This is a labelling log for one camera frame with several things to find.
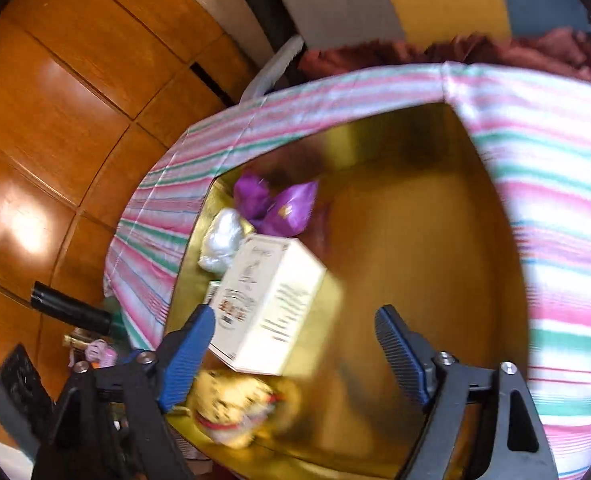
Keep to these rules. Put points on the black cylinder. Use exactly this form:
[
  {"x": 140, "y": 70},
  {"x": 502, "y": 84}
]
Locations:
[{"x": 70, "y": 310}]

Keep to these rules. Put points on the white pillow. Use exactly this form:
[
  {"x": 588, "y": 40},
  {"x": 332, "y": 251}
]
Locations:
[{"x": 275, "y": 67}]

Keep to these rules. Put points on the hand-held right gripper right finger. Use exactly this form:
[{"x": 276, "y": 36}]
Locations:
[{"x": 400, "y": 355}]

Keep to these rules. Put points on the small green white box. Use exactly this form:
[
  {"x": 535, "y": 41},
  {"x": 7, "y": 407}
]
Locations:
[{"x": 211, "y": 292}]

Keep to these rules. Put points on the white printed carton box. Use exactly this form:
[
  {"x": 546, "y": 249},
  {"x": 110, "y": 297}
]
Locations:
[{"x": 270, "y": 305}]

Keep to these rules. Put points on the small pink figurine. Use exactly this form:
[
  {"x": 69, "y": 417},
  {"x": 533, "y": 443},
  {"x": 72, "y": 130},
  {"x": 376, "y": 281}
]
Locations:
[{"x": 100, "y": 352}]

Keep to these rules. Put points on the gold metal tin box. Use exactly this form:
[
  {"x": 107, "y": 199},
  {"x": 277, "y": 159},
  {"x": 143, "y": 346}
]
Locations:
[{"x": 425, "y": 235}]

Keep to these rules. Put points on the wooden wardrobe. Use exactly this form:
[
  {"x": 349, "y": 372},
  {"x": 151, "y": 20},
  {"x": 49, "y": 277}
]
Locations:
[{"x": 75, "y": 110}]

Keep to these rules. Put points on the purple snack packet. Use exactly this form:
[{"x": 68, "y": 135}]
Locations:
[
  {"x": 250, "y": 195},
  {"x": 290, "y": 210}
]

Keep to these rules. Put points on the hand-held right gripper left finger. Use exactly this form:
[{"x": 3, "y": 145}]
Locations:
[{"x": 190, "y": 355}]

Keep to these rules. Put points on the yellow cake packet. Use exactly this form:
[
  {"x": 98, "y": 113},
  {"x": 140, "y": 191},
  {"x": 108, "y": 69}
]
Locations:
[{"x": 235, "y": 405}]

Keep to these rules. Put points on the maroon blanket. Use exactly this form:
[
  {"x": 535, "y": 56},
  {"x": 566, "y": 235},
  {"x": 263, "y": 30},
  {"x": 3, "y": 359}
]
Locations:
[{"x": 525, "y": 55}]

